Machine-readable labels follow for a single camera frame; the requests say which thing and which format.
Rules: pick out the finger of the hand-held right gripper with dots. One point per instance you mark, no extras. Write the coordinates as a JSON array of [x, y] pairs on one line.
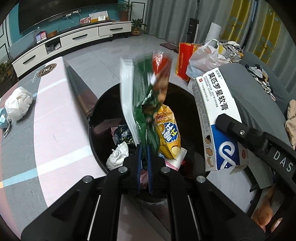
[[235, 129]]

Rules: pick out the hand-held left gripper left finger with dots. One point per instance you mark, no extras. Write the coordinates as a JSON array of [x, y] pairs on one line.
[[138, 166]]

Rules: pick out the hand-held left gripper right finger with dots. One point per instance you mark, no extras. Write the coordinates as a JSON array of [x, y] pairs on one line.
[[149, 166]]

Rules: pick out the white medicine box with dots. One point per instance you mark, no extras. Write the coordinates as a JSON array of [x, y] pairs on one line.
[[212, 97]]

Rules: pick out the black round trash bin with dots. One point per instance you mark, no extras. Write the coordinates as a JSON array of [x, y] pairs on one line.
[[108, 102]]

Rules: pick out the green snack packet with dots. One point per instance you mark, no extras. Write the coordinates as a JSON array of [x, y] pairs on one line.
[[143, 92]]

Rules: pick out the person's right hand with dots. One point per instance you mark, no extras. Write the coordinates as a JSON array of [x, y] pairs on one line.
[[263, 213]]

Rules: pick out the crumpled white tissue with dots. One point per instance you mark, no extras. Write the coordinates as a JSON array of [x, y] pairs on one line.
[[118, 155]]

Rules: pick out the grey sofa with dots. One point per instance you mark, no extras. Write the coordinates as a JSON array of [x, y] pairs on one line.
[[249, 99]]

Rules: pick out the beige plush toy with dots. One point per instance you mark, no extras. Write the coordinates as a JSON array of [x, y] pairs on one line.
[[291, 125]]

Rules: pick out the dark snack packet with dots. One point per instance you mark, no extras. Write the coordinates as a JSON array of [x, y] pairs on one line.
[[122, 135]]

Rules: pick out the yellow snack packet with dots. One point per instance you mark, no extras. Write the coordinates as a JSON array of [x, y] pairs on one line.
[[166, 129]]

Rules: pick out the pile of clothes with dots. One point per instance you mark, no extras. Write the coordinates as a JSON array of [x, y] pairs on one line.
[[231, 49]]

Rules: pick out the red paper bag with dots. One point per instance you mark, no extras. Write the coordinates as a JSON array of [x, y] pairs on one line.
[[183, 60]]

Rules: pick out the pink grey tablecloth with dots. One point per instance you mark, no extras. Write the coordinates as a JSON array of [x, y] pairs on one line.
[[53, 115]]

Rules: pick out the white paper roll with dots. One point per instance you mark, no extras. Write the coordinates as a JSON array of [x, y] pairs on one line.
[[214, 31]]

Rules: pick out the yellow patterned curtain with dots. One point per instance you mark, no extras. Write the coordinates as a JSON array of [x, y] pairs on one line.
[[256, 23]]

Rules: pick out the black upright vacuum cleaner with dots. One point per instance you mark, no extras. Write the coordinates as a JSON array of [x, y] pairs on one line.
[[192, 27]]

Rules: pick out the grey curtain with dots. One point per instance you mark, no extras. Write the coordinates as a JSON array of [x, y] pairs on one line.
[[168, 16]]

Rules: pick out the crumpled white plastic bag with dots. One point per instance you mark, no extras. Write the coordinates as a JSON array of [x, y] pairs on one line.
[[18, 104]]

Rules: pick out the potted plant yellow pot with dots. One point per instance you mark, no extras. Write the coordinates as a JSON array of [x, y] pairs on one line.
[[137, 26]]

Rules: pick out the blue face mask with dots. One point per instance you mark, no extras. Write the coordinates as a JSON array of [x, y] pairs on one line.
[[4, 120]]

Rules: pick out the white television cabinet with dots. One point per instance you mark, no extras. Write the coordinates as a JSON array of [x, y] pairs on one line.
[[76, 34]]

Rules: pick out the white desk calendar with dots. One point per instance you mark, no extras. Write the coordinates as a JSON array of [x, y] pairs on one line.
[[99, 17]]

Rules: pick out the potted plant brown pot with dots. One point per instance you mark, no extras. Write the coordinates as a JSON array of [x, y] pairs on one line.
[[124, 9]]

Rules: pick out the potted plant green pot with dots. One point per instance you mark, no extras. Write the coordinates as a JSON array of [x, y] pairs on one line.
[[5, 71]]

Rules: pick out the black television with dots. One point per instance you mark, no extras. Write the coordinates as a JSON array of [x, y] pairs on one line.
[[57, 11]]

